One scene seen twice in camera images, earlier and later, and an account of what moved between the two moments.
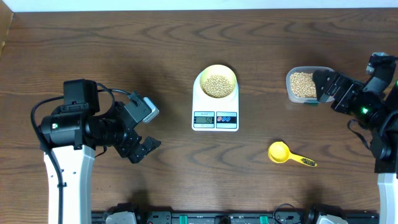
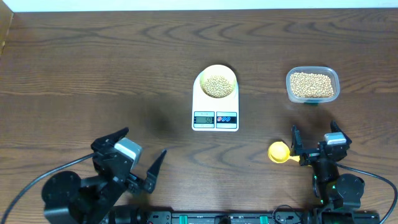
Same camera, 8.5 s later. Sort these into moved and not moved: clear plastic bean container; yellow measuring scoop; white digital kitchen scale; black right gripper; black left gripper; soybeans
Moved: black right gripper; black left gripper
Not moved: soybeans; white digital kitchen scale; clear plastic bean container; yellow measuring scoop
